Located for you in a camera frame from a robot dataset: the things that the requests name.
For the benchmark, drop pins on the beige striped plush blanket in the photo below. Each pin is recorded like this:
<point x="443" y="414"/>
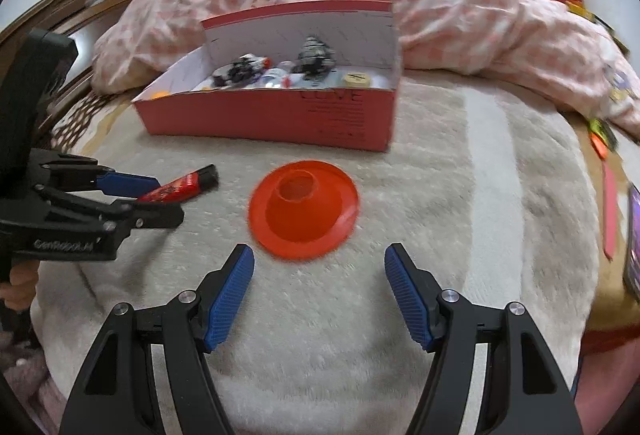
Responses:
<point x="475" y="215"/>

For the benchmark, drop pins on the orange ball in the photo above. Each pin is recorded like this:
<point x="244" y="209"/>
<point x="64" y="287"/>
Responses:
<point x="161" y="94"/>

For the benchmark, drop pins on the round wooden chess piece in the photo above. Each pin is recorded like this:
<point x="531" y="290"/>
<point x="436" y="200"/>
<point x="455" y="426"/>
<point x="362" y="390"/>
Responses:
<point x="357" y="79"/>

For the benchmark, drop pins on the pink checked duvet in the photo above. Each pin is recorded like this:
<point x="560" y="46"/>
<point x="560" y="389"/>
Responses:
<point x="450" y="5"/>

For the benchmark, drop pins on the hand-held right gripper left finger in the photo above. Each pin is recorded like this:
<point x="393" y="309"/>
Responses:
<point x="230" y="300"/>

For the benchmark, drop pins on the smartphone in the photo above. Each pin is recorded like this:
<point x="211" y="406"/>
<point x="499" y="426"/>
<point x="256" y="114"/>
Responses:
<point x="634" y="245"/>

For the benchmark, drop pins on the orange plastic cone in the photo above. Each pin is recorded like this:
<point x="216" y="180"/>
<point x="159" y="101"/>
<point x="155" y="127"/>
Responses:
<point x="300" y="230"/>

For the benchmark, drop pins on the orange clip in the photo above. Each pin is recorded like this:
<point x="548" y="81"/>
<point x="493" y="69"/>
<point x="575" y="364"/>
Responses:
<point x="599" y="146"/>

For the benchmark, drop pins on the yellow items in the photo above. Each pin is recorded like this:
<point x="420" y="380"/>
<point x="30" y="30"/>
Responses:
<point x="577" y="7"/>

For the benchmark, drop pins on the red cardboard box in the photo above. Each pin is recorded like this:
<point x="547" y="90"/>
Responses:
<point x="250" y="120"/>

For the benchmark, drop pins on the orange green tool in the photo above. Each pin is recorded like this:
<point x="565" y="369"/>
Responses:
<point x="605" y="130"/>

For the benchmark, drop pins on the person's left hand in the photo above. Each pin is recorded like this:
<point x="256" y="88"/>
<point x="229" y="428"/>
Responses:
<point x="22" y="285"/>

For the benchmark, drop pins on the black and white object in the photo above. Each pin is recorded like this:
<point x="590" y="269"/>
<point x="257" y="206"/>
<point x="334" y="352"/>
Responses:
<point x="237" y="70"/>

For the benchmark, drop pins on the red flat strip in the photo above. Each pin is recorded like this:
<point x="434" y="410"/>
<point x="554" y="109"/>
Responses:
<point x="610" y="215"/>

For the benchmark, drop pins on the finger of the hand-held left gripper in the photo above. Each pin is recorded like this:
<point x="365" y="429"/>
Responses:
<point x="155" y="215"/>
<point x="130" y="184"/>

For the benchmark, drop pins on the clear plastic bottle red label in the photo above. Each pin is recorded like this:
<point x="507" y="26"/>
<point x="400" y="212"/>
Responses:
<point x="275" y="77"/>

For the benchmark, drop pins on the wooden side cabinet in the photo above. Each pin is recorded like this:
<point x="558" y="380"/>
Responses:
<point x="607" y="30"/>

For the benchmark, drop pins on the red tube black cap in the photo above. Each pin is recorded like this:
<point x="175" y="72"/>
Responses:
<point x="175" y="189"/>

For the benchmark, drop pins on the dark patterned bean bag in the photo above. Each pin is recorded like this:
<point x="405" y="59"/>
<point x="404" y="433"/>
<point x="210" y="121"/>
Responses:
<point x="315" y="57"/>

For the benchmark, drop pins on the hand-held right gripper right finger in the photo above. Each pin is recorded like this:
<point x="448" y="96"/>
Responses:
<point x="410" y="300"/>

